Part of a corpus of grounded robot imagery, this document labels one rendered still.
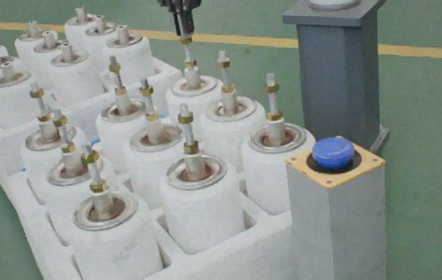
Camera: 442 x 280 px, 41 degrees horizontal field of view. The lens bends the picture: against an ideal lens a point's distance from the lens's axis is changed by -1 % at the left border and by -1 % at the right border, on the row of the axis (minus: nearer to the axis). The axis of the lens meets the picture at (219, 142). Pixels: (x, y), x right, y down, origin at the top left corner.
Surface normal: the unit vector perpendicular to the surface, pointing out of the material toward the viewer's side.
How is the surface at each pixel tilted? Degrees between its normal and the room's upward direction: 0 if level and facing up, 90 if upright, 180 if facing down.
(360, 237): 90
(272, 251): 90
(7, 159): 90
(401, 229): 0
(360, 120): 90
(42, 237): 0
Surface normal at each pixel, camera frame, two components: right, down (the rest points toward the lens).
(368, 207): 0.49, 0.36
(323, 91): -0.51, 0.48
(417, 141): -0.15, -0.87
